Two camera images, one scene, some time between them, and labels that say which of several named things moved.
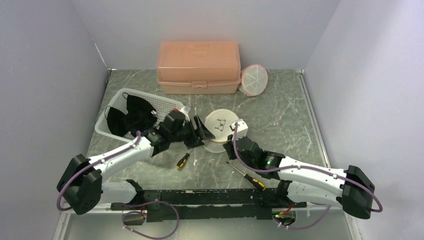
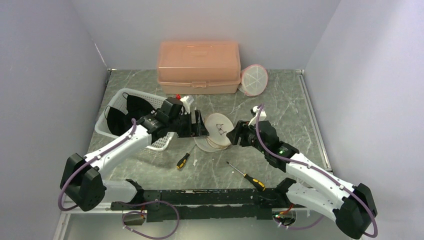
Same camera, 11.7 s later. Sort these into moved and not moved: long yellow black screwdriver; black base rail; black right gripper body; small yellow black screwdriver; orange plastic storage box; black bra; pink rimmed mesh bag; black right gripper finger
Moved: black right gripper body; black right gripper finger
Not moved: long yellow black screwdriver; orange plastic storage box; black bra; black base rail; small yellow black screwdriver; pink rimmed mesh bag
